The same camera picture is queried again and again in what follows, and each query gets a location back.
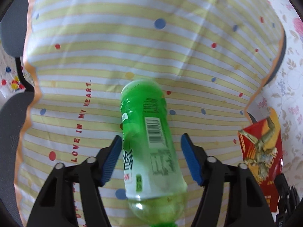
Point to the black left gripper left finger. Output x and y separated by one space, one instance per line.
56 201

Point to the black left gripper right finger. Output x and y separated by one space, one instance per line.
233 187

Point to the red cigarette pack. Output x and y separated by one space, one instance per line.
262 152

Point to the green plastic bottle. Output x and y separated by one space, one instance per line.
155 188

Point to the grey office chair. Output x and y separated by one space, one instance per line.
13 115

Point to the yellow striped plastic cover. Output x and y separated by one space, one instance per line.
210 57

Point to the floral wall sheet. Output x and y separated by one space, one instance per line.
284 94

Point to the polka dot wall sheet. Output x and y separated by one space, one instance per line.
10 82

